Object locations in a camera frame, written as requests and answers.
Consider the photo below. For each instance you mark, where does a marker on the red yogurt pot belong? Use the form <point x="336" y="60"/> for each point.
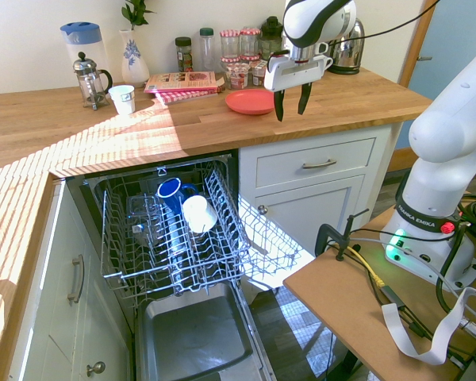
<point x="238" y="76"/>
<point x="258" y="73"/>

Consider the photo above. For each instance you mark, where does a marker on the round brass cabinet knob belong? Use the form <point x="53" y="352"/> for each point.
<point x="97" y="368"/>

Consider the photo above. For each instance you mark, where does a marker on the white mug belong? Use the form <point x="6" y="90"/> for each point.
<point x="198" y="214"/>

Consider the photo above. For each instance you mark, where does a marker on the blue door with wood frame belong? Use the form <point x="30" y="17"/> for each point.
<point x="452" y="35"/>

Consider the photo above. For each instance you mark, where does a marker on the green plant sprig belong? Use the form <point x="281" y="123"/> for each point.
<point x="136" y="12"/>

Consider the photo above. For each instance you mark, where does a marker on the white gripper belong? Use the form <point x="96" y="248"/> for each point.
<point x="291" y="71"/>

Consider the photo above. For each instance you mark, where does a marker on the dark glass clip jar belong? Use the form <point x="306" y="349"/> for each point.
<point x="270" y="37"/>

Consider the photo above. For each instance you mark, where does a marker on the stainless steel kettle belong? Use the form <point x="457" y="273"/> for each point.
<point x="351" y="51"/>

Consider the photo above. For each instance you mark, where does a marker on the clear glass container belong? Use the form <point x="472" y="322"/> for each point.
<point x="140" y="206"/>

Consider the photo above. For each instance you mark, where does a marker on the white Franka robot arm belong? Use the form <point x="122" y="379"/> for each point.
<point x="440" y="131"/>

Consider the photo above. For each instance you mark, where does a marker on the blue mug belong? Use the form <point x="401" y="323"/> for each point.
<point x="170" y="192"/>

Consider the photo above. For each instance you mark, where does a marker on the red round knob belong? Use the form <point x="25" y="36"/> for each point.
<point x="447" y="228"/>

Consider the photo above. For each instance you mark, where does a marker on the glass jar with checked lid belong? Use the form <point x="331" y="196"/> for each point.
<point x="250" y="43"/>
<point x="230" y="44"/>

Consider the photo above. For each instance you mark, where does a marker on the red round plate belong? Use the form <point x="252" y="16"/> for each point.
<point x="248" y="102"/>

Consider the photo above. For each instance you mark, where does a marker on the glass French press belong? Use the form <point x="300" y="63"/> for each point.
<point x="89" y="81"/>

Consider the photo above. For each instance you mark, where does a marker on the black screw clamp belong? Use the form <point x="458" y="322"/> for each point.
<point x="325" y="234"/>

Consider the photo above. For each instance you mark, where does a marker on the water jug with blue lid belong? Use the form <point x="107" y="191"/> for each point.
<point x="85" y="39"/>

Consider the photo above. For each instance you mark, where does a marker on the white espresso cup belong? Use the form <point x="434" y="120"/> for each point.
<point x="328" y="62"/>
<point x="322" y="48"/>

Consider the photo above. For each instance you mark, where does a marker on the white vase with blue flowers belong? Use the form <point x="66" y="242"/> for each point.
<point x="134" y="59"/>

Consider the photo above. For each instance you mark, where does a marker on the steel dishwasher door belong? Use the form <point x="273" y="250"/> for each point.
<point x="198" y="337"/>

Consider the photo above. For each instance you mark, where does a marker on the round metal cabinet knob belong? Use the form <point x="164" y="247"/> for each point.
<point x="263" y="209"/>

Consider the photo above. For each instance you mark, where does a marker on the white cabinet under corner counter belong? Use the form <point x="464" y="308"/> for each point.
<point x="75" y="317"/>

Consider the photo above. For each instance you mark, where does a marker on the red checked book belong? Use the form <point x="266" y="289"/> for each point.
<point x="186" y="95"/>

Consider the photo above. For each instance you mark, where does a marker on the white cabinet with drawer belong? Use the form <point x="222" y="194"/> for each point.
<point x="313" y="190"/>

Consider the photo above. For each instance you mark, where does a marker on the small jar with checked lid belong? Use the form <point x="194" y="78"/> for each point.
<point x="229" y="60"/>

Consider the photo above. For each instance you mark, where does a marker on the dark spice jar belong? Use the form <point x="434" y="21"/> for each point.
<point x="183" y="55"/>

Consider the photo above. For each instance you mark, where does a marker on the white paper cup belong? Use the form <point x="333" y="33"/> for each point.
<point x="122" y="99"/>

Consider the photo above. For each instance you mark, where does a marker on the clear bottle with green cap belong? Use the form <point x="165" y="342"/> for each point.
<point x="207" y="49"/>

